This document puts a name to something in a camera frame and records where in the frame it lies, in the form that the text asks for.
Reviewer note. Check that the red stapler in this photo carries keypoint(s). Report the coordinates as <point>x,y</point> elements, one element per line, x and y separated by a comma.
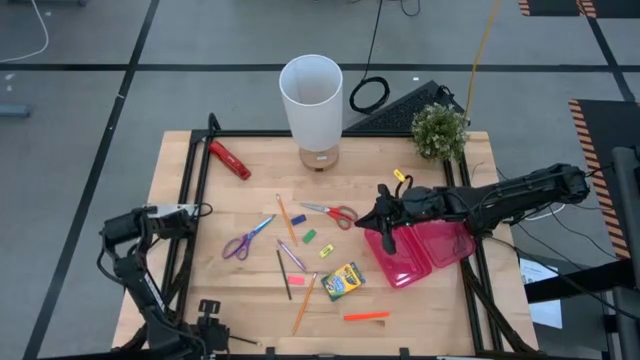
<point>230,161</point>

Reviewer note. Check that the blue eraser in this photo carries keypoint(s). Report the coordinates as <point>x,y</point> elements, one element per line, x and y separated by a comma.
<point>298,220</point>

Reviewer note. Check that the white paper sheet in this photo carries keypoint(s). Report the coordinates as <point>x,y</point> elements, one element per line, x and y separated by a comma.
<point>545,312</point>

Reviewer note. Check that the silver aluminium mounting bar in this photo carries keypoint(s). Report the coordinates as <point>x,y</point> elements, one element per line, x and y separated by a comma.
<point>167,209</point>

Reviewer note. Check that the black frame bracket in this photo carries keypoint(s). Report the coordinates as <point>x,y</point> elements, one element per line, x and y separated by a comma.
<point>405,353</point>
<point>270,352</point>

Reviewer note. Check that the green eraser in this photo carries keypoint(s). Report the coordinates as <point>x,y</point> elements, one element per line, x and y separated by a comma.
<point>309,236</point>

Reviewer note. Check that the grey block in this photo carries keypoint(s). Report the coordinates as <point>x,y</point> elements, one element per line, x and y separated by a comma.
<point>12,110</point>

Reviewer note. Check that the yellow green crayon box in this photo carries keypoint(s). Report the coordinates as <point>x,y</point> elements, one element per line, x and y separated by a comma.
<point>343,281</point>

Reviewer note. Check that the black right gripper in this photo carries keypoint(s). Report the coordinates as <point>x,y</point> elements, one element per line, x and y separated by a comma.
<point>420,205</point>

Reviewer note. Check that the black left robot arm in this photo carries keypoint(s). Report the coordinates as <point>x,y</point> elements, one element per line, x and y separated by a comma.
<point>131,272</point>

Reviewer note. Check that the black pencil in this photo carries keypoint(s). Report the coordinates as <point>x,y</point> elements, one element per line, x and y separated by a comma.
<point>284,274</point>

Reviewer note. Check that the yellow eraser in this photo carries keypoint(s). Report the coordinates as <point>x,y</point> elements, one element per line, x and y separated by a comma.
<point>326,251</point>

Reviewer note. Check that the small potted green plant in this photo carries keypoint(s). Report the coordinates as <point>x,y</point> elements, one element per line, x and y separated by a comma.
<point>440,132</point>

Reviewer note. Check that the black metal stand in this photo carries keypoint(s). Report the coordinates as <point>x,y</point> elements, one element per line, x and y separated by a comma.
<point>575,282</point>

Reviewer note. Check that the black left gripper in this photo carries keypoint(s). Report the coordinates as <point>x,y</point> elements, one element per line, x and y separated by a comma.
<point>212,332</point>

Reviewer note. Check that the black keyboard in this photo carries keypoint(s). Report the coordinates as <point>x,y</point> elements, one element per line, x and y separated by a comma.
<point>400,115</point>

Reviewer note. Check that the black mat hazard stripes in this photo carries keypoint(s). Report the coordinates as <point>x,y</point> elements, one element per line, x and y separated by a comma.
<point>605,130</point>
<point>550,6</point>

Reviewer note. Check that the white lamp wooden base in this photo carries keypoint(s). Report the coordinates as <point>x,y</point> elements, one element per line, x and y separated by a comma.
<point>312,110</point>

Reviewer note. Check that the orange highlighter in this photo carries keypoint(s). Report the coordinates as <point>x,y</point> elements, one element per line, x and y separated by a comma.
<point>366,316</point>

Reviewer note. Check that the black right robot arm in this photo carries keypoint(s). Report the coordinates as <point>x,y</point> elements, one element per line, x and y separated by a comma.
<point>525,187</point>

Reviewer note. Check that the pink plastic pencil case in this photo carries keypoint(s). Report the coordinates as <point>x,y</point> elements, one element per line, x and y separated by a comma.
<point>405,265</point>

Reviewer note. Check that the purple pencil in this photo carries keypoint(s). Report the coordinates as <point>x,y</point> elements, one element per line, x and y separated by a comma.
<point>292,256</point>

